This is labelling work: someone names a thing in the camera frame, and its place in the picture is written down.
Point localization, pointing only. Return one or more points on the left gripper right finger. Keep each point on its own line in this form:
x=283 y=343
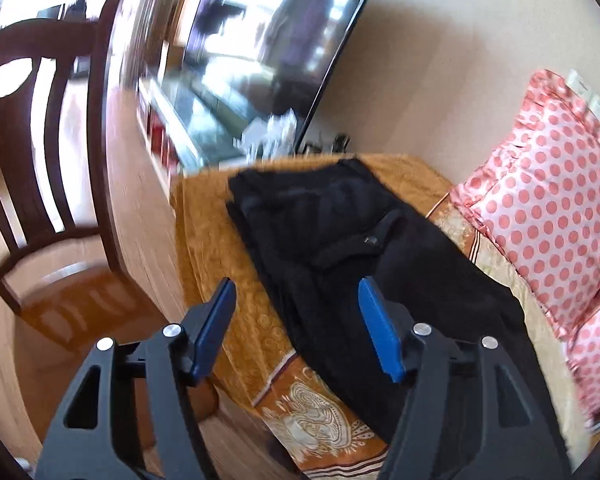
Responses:
x=469 y=414

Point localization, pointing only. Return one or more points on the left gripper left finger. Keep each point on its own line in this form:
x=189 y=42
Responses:
x=95 y=431

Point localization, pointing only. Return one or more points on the black pants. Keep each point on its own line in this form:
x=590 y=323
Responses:
x=314 y=235

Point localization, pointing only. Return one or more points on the pink polka dot pillow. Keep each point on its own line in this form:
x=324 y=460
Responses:
x=537 y=199
x=584 y=360

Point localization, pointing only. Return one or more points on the dark wooden chair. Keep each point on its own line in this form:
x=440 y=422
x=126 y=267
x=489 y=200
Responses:
x=58 y=321

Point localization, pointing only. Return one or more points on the glass top tv cabinet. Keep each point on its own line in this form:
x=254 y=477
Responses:
x=196 y=122

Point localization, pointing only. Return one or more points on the black flat screen television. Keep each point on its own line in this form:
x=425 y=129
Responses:
x=258 y=59

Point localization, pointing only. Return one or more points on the white wall socket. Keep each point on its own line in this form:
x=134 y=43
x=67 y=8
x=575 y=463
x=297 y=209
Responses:
x=585 y=92

